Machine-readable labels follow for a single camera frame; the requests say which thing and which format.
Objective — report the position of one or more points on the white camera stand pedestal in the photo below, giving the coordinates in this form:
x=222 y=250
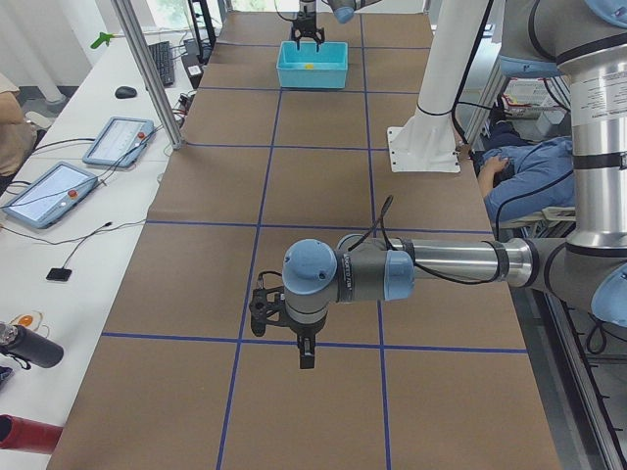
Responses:
x=427 y=142

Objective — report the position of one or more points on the far teach pendant tablet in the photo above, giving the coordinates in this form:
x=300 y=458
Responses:
x=120 y=142

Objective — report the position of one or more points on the black computer mouse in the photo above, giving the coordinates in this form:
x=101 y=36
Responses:
x=125 y=92

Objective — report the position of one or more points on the near teach pendant tablet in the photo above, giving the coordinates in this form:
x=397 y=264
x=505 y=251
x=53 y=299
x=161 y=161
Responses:
x=51 y=195

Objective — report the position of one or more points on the red cylinder bottle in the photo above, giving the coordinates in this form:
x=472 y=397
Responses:
x=22 y=434

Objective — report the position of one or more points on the black keyboard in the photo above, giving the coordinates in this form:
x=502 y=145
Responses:
x=161 y=54

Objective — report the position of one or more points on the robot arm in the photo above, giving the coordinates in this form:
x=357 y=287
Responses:
x=584 y=41
x=344 y=10

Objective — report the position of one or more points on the small black usb box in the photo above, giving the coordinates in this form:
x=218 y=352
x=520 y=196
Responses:
x=59 y=274

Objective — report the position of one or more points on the aluminium frame post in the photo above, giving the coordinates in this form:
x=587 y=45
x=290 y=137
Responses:
x=139 y=49

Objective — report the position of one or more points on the teach pendant tablet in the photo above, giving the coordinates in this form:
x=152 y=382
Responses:
x=120 y=142
x=51 y=195

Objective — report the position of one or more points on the person at desk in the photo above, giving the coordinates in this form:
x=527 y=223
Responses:
x=18 y=136

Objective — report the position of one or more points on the black water bottle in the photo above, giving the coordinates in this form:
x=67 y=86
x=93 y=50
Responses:
x=28 y=347

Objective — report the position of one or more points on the light blue plastic bin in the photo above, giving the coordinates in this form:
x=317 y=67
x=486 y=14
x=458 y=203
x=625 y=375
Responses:
x=308 y=69

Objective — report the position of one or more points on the seated person blue shirt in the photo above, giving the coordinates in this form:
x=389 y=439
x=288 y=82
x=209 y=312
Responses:
x=517 y=178

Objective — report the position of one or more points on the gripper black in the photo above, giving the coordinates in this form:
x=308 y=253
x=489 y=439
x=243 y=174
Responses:
x=306 y=12
x=303 y=330

